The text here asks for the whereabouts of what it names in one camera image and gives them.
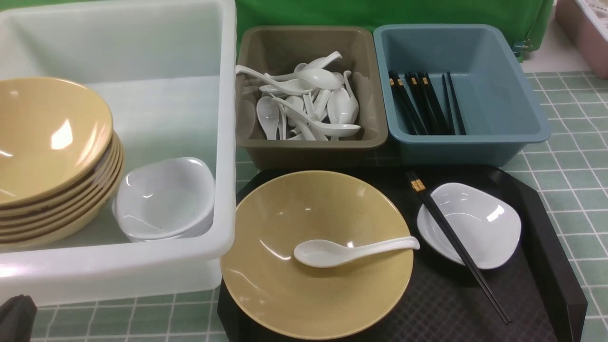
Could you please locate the stack of tan bowls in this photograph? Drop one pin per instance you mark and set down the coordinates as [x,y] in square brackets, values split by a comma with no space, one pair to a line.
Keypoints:
[61,160]

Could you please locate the blue plastic chopstick bin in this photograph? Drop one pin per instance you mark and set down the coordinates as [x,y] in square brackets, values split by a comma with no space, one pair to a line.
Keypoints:
[501,113]

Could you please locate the white sauce dish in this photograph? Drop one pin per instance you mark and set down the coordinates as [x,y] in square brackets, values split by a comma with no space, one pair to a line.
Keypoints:
[489,228]

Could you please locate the green checked tablecloth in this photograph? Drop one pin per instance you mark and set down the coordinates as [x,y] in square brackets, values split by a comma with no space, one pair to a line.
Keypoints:
[569,171]

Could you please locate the large white plastic tub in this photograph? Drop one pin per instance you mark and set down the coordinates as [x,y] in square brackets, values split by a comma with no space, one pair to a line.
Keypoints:
[166,70]

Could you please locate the brown plastic spoon bin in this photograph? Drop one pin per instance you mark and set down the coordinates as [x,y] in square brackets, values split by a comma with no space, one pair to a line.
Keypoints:
[276,50]

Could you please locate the pile of white spoons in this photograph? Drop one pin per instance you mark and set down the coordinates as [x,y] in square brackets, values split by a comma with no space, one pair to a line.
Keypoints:
[308,104]

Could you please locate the white ceramic soup spoon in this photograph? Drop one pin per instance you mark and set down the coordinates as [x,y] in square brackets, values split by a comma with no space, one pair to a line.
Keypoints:
[321,253]

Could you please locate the black chopsticks in bin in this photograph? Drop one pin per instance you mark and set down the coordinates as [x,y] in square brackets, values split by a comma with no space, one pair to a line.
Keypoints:
[419,103]

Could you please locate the black serving tray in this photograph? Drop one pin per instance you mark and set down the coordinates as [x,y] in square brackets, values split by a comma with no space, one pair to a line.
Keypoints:
[443,302]

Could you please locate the stack of white dishes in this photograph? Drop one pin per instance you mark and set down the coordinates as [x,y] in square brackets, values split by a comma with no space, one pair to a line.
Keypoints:
[167,200]

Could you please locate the pink plastic crate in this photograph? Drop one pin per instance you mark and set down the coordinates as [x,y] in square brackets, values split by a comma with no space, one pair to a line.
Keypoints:
[586,32]

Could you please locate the tan noodle bowl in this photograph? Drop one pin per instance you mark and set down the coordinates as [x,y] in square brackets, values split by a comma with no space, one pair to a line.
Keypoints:
[280,293]

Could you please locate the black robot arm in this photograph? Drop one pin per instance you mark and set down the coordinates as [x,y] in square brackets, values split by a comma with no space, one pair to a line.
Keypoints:
[17,316]

